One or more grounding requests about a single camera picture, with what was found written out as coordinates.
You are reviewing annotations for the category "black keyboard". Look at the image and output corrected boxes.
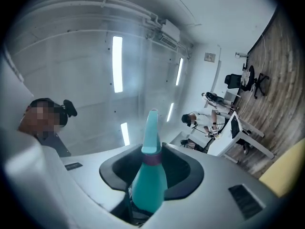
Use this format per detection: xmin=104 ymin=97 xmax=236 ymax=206
xmin=230 ymin=115 xmax=240 ymax=139

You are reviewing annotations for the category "white ceiling pipe bundle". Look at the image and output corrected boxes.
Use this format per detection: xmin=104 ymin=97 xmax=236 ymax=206
xmin=23 ymin=0 xmax=167 ymax=31

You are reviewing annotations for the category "black head-mounted camera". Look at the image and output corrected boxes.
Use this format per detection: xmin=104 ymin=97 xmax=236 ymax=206
xmin=63 ymin=100 xmax=78 ymax=118

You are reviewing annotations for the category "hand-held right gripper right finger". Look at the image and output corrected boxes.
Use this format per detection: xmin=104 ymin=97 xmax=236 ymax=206
xmin=144 ymin=142 xmax=281 ymax=229

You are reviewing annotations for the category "white ceiling air conditioner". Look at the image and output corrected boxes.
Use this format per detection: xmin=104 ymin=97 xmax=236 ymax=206
xmin=159 ymin=19 xmax=181 ymax=49

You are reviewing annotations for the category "white rectangular table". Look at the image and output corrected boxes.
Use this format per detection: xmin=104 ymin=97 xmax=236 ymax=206
xmin=206 ymin=110 xmax=275 ymax=164

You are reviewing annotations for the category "person's head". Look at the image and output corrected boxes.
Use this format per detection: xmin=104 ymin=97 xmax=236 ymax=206
xmin=18 ymin=98 xmax=67 ymax=138

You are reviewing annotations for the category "teal spray bottle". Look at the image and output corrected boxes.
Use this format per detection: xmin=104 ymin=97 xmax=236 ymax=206
xmin=131 ymin=163 xmax=169 ymax=212

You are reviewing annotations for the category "ceiling tube light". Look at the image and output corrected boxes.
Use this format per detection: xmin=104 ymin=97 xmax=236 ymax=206
xmin=120 ymin=122 xmax=131 ymax=146
xmin=112 ymin=36 xmax=123 ymax=93
xmin=175 ymin=57 xmax=184 ymax=86
xmin=166 ymin=102 xmax=174 ymax=123

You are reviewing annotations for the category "yellow round table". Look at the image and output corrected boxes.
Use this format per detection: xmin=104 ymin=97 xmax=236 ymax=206
xmin=258 ymin=138 xmax=305 ymax=198

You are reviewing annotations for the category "white desk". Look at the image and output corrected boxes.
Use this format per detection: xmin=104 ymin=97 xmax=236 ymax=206
xmin=224 ymin=91 xmax=241 ymax=102

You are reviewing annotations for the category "black office chair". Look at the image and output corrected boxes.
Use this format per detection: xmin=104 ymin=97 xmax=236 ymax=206
xmin=224 ymin=65 xmax=270 ymax=99

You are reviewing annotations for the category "dark chest-mounted plate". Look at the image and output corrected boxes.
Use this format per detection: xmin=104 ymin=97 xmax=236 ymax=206
xmin=39 ymin=133 xmax=71 ymax=157

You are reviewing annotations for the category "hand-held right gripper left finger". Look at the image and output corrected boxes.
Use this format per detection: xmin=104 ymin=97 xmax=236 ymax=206
xmin=59 ymin=144 xmax=145 ymax=213

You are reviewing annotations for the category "grey garment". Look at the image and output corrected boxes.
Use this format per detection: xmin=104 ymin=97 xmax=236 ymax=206
xmin=241 ymin=68 xmax=251 ymax=85

